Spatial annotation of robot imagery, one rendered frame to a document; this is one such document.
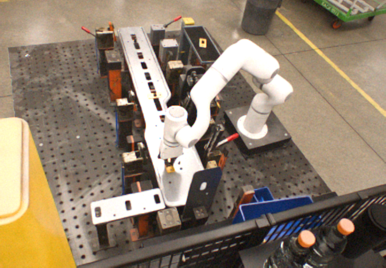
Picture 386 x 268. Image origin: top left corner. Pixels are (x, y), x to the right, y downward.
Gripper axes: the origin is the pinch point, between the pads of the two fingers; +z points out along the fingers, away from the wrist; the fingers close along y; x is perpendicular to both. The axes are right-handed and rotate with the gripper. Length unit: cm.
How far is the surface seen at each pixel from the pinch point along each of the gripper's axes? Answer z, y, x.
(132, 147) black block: 7.7, 13.1, -17.3
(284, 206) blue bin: -7, -37, 36
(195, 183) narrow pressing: -22.9, 0.4, 26.7
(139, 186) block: 5.0, 15.0, 6.3
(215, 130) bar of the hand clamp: -18.4, -18.2, 1.1
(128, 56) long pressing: 3, 2, -84
